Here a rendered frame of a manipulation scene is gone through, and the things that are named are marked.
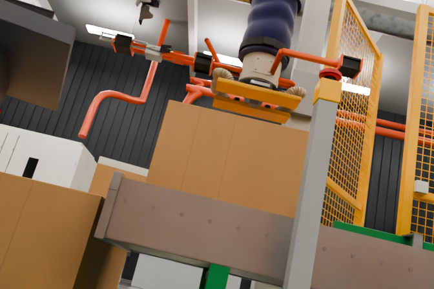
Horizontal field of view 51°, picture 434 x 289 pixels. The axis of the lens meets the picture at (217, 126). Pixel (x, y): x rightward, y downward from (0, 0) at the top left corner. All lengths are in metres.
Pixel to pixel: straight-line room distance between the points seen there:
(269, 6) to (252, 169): 0.76
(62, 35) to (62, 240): 0.86
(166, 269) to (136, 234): 7.64
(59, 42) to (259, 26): 1.19
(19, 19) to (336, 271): 1.10
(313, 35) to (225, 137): 1.73
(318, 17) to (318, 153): 2.09
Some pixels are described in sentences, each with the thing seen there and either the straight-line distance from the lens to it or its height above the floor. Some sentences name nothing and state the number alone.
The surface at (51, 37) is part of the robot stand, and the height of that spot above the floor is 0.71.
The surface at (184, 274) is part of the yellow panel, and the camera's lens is 9.04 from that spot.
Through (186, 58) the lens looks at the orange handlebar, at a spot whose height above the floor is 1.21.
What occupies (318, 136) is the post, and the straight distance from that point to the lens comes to 1.35.
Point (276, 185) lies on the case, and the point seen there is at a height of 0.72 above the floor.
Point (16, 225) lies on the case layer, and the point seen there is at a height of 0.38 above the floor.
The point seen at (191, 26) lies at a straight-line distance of 11.06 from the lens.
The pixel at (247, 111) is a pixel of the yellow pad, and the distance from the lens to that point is 2.01.
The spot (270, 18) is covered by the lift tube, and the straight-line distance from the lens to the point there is 2.01.
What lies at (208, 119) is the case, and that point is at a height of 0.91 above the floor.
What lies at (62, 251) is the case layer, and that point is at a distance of 1.62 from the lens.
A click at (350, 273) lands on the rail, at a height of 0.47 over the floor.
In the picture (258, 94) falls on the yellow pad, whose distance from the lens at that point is 1.82.
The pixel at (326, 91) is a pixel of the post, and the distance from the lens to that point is 1.40.
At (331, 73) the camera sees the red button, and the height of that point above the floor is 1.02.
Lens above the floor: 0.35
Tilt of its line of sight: 19 degrees up
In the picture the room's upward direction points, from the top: 14 degrees clockwise
